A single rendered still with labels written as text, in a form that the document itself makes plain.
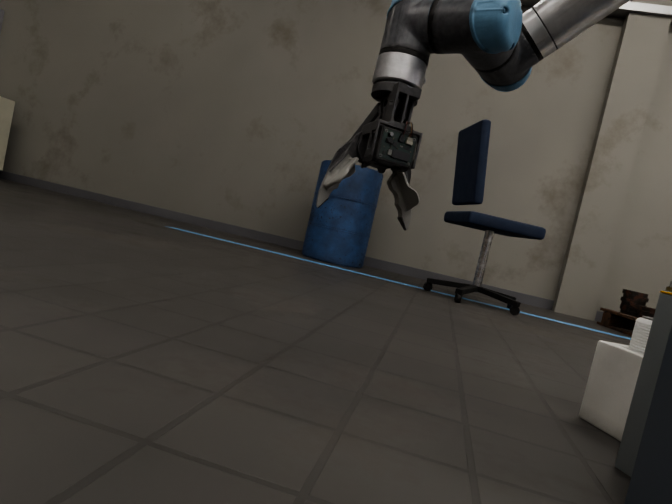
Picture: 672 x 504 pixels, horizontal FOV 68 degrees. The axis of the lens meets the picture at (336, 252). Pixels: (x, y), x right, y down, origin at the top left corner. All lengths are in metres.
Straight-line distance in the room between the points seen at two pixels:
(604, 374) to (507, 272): 3.17
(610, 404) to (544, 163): 3.38
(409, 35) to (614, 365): 0.81
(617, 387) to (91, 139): 5.09
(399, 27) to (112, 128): 4.82
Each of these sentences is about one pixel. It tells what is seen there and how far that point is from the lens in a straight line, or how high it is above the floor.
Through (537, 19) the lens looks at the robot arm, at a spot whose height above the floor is 0.66.
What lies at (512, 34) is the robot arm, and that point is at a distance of 0.77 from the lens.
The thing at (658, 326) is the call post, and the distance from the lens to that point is 1.01.
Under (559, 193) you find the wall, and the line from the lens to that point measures 4.46.
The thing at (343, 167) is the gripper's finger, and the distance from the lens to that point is 0.75.
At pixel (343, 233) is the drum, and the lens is 3.77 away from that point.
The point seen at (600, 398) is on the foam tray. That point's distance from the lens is 1.26.
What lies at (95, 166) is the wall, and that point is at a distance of 5.52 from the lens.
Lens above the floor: 0.31
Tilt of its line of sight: 3 degrees down
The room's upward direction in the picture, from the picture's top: 13 degrees clockwise
